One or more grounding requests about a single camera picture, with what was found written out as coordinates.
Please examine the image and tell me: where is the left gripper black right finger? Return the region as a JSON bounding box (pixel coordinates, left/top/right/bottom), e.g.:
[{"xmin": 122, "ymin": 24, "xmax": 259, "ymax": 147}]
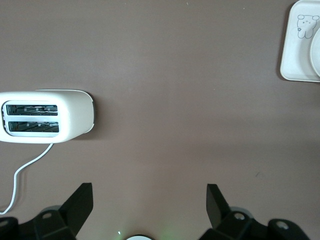
[{"xmin": 199, "ymin": 184, "xmax": 307, "ymax": 240}]

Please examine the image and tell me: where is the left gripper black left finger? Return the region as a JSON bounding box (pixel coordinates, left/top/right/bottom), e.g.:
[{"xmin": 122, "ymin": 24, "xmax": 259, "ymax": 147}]
[{"xmin": 21, "ymin": 183, "xmax": 94, "ymax": 240}]

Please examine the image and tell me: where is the white round plate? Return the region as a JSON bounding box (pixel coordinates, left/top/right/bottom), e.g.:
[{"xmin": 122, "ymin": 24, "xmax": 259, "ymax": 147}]
[{"xmin": 309, "ymin": 27, "xmax": 320, "ymax": 78}]

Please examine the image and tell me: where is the white rectangular tray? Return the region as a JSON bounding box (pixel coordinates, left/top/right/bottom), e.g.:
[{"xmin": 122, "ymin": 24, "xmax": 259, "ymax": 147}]
[{"xmin": 279, "ymin": 0, "xmax": 320, "ymax": 83}]

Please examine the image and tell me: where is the white round disc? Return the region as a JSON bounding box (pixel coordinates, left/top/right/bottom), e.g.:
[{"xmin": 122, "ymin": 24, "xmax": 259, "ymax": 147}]
[{"xmin": 124, "ymin": 234, "xmax": 153, "ymax": 240}]

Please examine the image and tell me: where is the white two-slot toaster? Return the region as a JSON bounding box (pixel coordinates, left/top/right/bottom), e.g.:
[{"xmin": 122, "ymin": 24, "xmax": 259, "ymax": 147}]
[{"xmin": 0, "ymin": 89, "xmax": 96, "ymax": 145}]

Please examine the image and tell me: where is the white toaster power cable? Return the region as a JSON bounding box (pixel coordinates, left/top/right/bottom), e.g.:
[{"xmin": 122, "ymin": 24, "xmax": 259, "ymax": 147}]
[{"xmin": 0, "ymin": 142, "xmax": 55, "ymax": 215}]

